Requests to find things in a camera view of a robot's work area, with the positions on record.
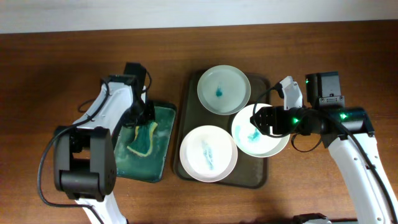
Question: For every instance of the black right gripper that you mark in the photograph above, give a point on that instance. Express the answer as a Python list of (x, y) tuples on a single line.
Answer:
[(267, 111)]

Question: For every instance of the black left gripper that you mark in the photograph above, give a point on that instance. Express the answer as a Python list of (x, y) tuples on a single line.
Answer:
[(144, 114)]

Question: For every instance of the green yellow sponge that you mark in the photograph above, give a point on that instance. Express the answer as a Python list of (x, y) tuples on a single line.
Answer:
[(142, 145)]

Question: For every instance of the white plate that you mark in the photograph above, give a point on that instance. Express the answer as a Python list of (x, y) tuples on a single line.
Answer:
[(208, 153), (248, 138), (223, 89)]

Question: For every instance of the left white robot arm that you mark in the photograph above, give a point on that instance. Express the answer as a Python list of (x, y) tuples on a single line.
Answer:
[(84, 162)]

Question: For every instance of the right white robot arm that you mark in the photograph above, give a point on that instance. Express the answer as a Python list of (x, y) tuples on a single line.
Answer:
[(349, 136)]

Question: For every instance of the small green wash tray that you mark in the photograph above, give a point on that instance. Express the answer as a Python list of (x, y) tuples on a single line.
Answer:
[(150, 168)]

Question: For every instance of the large dark brown tray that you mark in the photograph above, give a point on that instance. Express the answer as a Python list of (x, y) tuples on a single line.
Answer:
[(249, 172)]

